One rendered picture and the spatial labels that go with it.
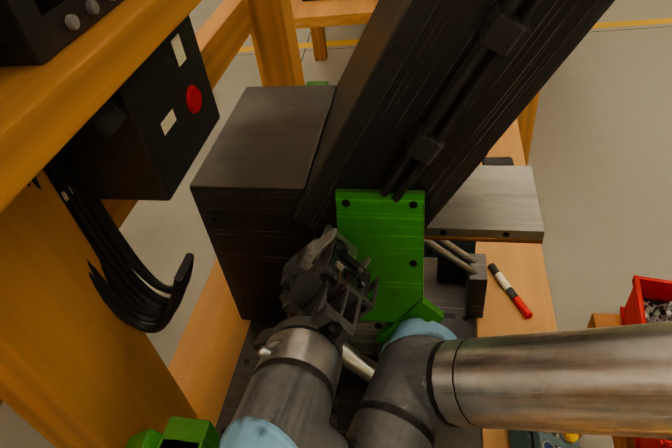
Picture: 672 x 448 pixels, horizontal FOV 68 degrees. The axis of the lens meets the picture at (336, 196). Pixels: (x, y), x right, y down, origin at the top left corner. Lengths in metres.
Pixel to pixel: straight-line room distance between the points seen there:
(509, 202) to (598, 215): 1.75
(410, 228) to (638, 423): 0.36
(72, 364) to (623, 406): 0.53
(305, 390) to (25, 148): 0.27
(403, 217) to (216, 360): 0.50
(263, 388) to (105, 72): 0.29
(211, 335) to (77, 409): 0.42
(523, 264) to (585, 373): 0.68
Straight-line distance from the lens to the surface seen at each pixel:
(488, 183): 0.88
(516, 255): 1.09
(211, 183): 0.77
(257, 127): 0.87
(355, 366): 0.77
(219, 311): 1.07
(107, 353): 0.70
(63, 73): 0.43
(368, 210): 0.65
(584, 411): 0.42
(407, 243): 0.67
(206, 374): 1.00
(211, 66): 1.14
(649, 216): 2.66
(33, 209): 0.58
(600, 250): 2.43
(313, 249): 0.62
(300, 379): 0.43
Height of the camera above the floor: 1.69
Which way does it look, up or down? 41 degrees down
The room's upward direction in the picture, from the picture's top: 8 degrees counter-clockwise
